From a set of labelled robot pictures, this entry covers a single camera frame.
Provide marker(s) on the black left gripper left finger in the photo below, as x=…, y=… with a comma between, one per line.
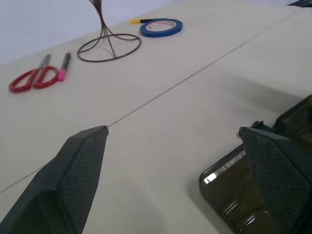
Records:
x=73, y=175

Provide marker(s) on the blue tape roll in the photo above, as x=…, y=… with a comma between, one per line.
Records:
x=161, y=27

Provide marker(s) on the yellow capped black marker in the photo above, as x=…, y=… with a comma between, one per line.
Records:
x=143, y=21

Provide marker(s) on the dark transparent screwdriver bit case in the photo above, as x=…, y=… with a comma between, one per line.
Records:
x=234, y=190

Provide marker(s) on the dark object at table edge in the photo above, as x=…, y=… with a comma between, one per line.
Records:
x=300, y=3

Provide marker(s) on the pink capped black marker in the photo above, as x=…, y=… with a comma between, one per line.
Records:
x=64, y=66

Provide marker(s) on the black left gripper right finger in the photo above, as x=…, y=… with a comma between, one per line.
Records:
x=278, y=170

